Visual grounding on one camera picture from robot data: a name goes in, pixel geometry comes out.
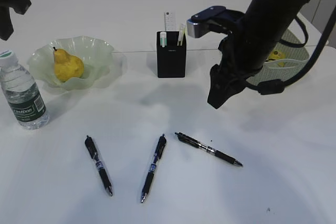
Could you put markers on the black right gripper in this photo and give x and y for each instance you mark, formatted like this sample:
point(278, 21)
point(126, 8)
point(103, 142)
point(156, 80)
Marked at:
point(246, 48)

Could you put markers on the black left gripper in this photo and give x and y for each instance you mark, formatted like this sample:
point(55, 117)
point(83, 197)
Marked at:
point(19, 6)

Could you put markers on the clear plastic water bottle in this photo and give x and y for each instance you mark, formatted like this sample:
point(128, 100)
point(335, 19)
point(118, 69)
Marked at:
point(22, 93)

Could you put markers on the yellow white waste paper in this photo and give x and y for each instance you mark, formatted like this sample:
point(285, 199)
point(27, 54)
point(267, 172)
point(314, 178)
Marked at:
point(275, 59)

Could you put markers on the yellow pear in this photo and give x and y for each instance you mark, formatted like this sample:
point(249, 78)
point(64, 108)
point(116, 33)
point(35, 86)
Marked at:
point(67, 66)

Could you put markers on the yellow-green utility knife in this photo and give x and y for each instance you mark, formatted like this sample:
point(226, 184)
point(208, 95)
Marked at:
point(181, 34)

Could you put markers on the blue black gel pen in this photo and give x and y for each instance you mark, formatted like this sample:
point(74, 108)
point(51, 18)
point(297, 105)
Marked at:
point(153, 166)

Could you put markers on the teal white utility knife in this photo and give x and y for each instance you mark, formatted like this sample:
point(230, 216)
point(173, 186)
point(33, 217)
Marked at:
point(163, 39)

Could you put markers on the clear plastic ruler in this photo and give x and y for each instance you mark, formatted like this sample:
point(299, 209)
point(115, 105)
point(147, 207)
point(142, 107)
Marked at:
point(169, 21)

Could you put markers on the black square pen holder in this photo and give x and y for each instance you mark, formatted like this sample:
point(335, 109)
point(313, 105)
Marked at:
point(171, 59)

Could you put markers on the green woven plastic basket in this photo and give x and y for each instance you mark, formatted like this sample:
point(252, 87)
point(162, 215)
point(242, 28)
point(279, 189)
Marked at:
point(296, 58)

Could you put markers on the pale green wavy glass plate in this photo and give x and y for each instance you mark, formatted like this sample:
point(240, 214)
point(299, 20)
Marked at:
point(96, 55)

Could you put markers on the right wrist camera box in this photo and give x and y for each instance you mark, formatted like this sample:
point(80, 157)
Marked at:
point(217, 19)

